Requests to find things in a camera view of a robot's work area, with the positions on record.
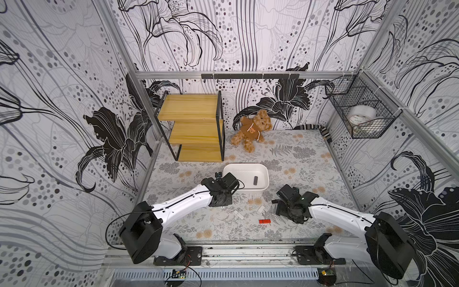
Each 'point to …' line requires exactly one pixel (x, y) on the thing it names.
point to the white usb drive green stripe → (239, 214)
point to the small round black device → (326, 276)
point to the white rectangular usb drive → (260, 210)
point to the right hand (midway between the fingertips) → (283, 212)
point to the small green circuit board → (181, 275)
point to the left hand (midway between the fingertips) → (224, 203)
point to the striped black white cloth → (322, 128)
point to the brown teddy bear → (251, 130)
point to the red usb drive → (265, 221)
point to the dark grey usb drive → (255, 180)
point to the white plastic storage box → (246, 172)
